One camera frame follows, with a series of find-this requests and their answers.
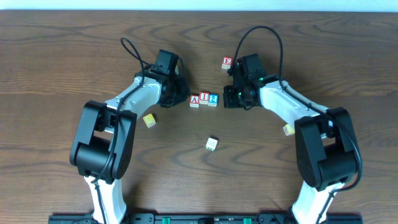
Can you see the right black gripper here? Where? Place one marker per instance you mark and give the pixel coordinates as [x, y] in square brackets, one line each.
[231, 97]

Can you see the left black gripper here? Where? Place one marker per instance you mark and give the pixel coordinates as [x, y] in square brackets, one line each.
[179, 94]

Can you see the red letter A block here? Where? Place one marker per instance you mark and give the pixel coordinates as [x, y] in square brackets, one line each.
[194, 101]

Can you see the red letter I block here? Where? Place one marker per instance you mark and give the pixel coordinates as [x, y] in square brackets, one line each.
[204, 98]

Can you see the blue number 2 block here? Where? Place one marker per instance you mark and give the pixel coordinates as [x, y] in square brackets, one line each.
[213, 100]

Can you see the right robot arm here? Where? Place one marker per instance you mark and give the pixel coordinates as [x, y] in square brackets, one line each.
[328, 157]

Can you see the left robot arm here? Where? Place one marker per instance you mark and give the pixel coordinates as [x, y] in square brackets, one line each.
[102, 146]

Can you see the red letter E block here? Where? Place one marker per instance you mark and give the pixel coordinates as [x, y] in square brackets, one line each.
[227, 63]

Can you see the yellow block left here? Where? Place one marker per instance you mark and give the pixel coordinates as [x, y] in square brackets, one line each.
[149, 120]

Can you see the yellow block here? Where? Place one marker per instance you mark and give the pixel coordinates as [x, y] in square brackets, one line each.
[288, 130]
[149, 120]

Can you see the yellow block right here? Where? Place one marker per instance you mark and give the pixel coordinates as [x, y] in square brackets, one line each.
[288, 130]

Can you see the cream block green edge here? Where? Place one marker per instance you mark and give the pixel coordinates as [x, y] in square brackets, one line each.
[211, 144]

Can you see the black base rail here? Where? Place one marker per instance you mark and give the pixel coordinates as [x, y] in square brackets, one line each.
[149, 218]

